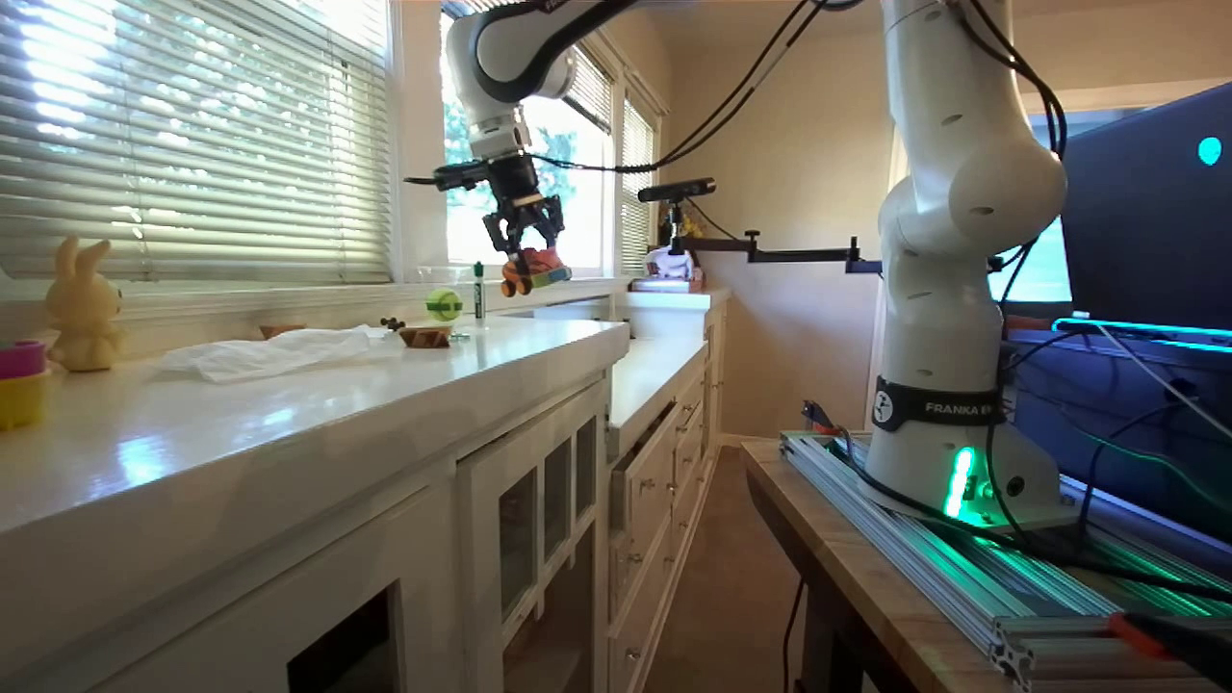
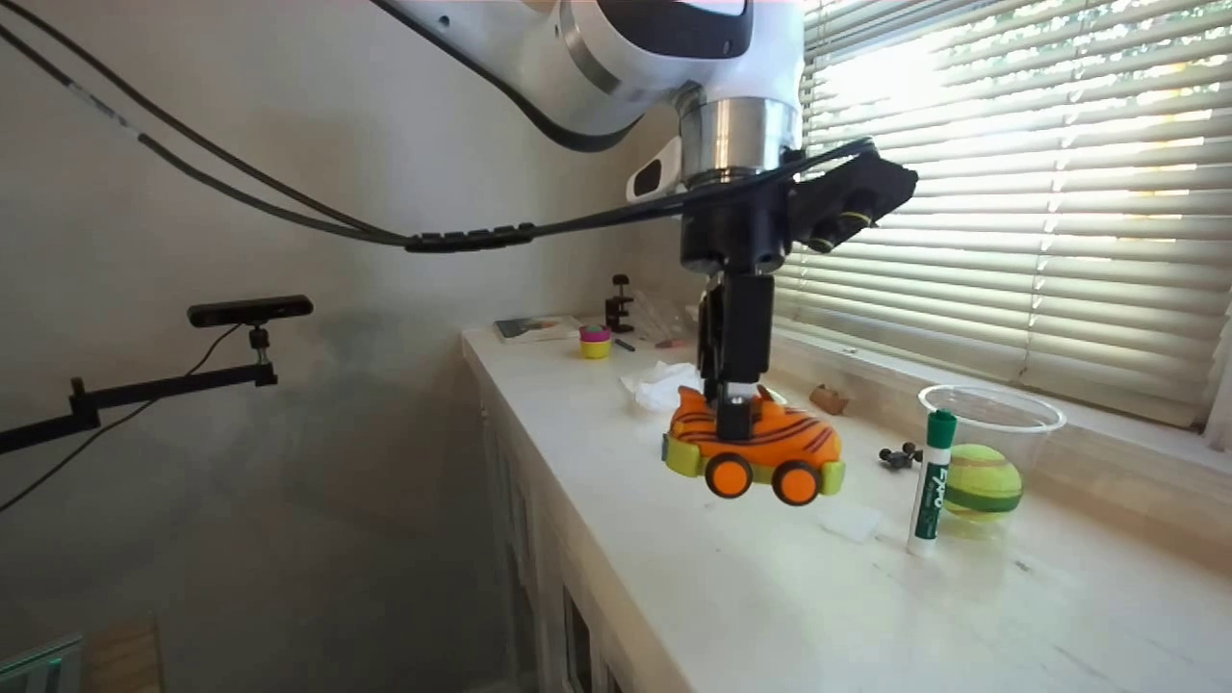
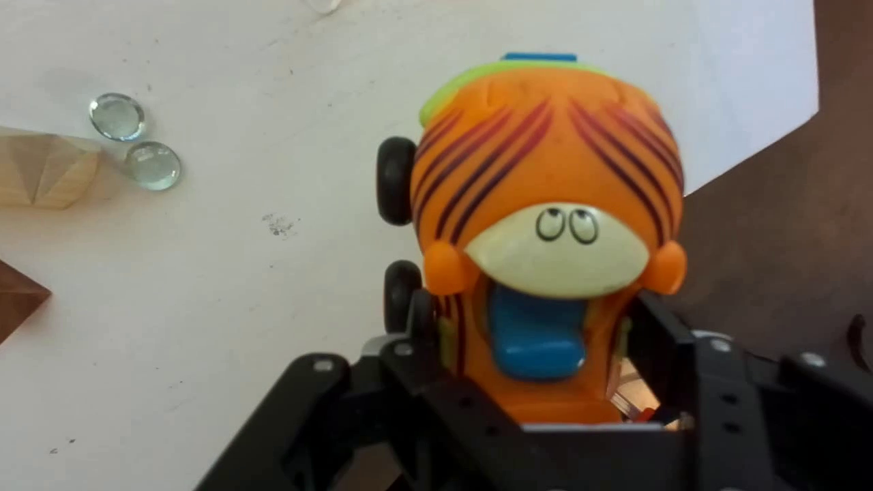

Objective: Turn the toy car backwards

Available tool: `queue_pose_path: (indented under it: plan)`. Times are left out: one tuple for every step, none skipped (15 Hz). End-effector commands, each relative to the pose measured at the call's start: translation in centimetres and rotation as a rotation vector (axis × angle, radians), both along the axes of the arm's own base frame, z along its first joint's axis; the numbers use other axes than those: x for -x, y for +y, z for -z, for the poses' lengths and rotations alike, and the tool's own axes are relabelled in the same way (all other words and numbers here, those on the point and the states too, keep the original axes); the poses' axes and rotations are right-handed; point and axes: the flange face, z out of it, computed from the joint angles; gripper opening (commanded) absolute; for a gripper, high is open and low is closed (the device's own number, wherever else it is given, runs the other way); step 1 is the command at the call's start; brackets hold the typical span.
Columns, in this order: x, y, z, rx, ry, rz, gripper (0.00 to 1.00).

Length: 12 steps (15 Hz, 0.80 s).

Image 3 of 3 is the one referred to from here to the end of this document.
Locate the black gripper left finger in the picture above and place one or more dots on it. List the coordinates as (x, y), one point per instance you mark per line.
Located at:
(391, 411)

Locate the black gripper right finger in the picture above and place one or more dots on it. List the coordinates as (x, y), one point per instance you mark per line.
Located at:
(774, 418)

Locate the orange tiger toy car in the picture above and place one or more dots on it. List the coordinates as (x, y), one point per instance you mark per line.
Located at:
(546, 164)

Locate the clear glass bead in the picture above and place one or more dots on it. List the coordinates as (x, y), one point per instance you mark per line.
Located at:
(155, 167)
(115, 115)

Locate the dark brown wooden block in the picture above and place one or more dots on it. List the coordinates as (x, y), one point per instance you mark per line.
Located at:
(18, 302)

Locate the light wooden block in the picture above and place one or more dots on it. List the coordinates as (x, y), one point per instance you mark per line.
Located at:
(46, 167)

